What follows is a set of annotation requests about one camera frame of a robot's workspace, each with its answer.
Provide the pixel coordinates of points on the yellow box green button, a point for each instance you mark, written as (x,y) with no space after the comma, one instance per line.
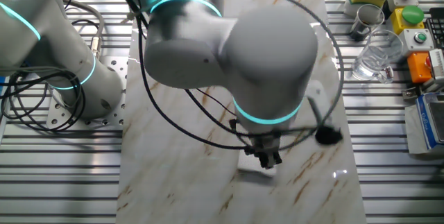
(412,15)

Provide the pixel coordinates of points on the orange box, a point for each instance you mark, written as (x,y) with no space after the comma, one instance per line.
(418,68)

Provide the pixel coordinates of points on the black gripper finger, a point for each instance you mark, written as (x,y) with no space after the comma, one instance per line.
(265,161)
(277,158)

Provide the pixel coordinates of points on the small metal corner bracket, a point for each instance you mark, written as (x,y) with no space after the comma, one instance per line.
(409,93)

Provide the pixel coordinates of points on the white marble pattern board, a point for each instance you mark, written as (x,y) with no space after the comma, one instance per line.
(180,182)

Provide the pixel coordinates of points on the white vented device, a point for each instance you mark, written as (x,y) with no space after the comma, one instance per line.
(437,64)

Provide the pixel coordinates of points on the silver blue scale device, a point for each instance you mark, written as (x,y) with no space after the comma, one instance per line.
(430,123)

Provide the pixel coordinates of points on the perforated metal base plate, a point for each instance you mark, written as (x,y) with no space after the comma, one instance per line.
(114,64)

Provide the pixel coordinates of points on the black keyboard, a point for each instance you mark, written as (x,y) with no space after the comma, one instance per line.
(437,26)

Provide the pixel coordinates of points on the large clear glass cup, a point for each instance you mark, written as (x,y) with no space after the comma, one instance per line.
(376,59)

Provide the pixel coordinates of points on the wrist camera on silver bracket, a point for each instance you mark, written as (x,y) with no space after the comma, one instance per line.
(327,136)

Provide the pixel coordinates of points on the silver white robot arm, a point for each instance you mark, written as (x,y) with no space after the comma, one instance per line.
(270,54)

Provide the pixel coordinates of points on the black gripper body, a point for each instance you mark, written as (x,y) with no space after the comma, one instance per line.
(263,146)

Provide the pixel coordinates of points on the grey box small green button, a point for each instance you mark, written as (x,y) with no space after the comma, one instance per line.
(420,37)

